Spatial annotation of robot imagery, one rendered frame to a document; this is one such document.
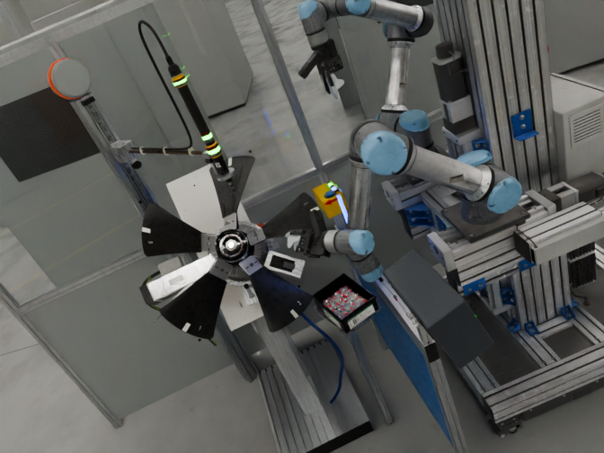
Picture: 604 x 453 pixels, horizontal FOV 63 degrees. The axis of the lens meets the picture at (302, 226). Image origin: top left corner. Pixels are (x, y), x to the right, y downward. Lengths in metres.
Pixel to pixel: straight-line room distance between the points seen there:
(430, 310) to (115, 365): 2.19
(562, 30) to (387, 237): 3.03
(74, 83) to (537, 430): 2.40
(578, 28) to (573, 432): 3.82
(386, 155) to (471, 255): 0.61
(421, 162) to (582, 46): 4.12
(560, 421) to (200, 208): 1.78
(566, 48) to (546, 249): 3.74
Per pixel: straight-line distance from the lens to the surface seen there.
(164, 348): 3.02
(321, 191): 2.22
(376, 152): 1.38
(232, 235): 1.83
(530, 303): 2.44
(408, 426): 2.57
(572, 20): 5.36
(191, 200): 2.18
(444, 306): 1.23
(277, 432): 2.70
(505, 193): 1.60
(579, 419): 2.53
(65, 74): 2.25
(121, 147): 2.20
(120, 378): 3.16
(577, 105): 2.03
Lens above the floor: 2.10
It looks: 30 degrees down
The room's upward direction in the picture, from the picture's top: 23 degrees counter-clockwise
